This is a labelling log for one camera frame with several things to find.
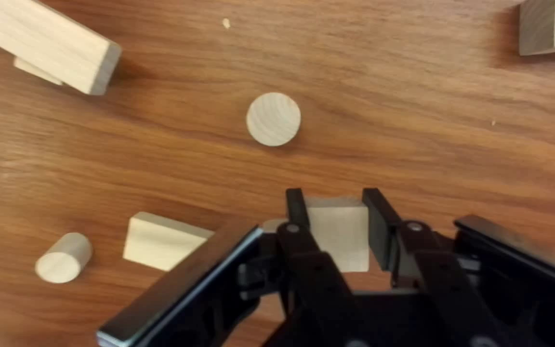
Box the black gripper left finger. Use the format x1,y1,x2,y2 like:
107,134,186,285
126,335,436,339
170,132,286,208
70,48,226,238
274,186,373,347

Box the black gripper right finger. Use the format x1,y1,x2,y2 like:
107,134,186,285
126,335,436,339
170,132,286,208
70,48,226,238
361,186,508,347

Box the small wooden arch cube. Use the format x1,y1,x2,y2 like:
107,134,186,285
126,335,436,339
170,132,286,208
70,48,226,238
261,196,373,273

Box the flat rectangular wooden block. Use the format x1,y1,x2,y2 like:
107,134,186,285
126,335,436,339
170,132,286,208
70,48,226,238
122,210,217,273

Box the upright wooden cylinder block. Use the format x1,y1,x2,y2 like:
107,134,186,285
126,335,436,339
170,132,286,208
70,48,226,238
245,90,305,148

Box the small short wooden cylinder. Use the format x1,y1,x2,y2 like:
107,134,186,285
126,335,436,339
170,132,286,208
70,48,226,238
33,231,95,285

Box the wide wooden arch block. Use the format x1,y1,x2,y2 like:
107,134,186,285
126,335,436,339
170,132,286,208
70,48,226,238
517,0,555,57

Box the long wooden plank block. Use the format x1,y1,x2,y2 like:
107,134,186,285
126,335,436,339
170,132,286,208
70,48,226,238
0,0,124,98

